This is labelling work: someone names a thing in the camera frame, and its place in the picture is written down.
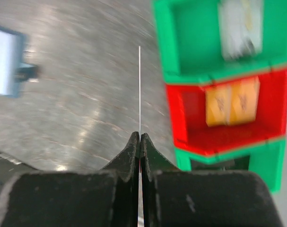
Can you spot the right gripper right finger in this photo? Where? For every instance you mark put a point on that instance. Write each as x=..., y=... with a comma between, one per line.
x=204, y=198

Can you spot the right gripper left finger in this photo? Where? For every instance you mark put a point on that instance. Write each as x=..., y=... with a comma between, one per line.
x=104, y=198

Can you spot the blue card holder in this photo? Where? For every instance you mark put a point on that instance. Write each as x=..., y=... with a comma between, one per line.
x=13, y=69

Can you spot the gold cards in bin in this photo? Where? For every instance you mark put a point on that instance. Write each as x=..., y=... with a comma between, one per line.
x=233, y=103

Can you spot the silver cards in bin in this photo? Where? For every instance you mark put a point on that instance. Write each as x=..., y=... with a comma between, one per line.
x=241, y=28

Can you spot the red bin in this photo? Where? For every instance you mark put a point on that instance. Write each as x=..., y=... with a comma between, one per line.
x=191, y=133

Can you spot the green bin near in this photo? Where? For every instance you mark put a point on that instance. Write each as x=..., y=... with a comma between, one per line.
x=266, y=159

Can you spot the green bin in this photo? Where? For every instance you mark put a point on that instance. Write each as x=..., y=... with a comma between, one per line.
x=266, y=159
x=190, y=47

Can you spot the green bin far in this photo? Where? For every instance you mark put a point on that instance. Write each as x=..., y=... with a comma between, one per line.
x=190, y=47

